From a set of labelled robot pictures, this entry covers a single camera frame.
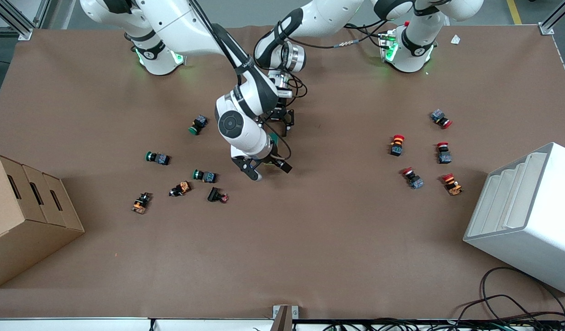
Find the white paper scrap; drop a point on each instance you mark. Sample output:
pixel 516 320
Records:
pixel 455 39

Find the black square button red terminals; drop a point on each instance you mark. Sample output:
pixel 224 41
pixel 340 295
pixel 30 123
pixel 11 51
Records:
pixel 215 195

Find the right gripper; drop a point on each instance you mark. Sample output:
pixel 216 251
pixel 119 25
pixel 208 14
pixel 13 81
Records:
pixel 274 156

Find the green load switch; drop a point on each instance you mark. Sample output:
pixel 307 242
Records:
pixel 274 139

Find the metal table edge bracket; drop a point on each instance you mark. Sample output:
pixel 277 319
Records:
pixel 285 315

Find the green push button grey block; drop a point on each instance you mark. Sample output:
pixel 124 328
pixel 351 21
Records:
pixel 158 158
pixel 199 124
pixel 206 176

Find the aluminium frame profile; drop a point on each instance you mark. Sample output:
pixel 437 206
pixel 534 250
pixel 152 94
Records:
pixel 553 23
pixel 16 23

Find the black selector switch orange block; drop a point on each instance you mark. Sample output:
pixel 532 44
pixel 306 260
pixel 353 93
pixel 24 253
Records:
pixel 141 203
pixel 180 188

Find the white stepped plastic rack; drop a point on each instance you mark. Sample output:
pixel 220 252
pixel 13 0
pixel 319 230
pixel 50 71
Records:
pixel 530 230

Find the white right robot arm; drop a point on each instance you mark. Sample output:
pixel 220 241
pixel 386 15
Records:
pixel 181 23

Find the red push button grey block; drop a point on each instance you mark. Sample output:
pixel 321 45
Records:
pixel 440 117
pixel 414 179
pixel 443 154

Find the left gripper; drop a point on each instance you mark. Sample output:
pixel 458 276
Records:
pixel 279 112

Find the red push button orange block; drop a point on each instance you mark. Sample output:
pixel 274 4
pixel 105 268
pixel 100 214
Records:
pixel 452 185
pixel 397 146

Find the white table edge rail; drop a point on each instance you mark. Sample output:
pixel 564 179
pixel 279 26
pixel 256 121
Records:
pixel 80 324

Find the brown cardboard box with slots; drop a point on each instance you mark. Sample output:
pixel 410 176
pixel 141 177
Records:
pixel 30 230

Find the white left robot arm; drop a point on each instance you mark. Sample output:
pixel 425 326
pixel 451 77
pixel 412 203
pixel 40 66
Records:
pixel 328 16

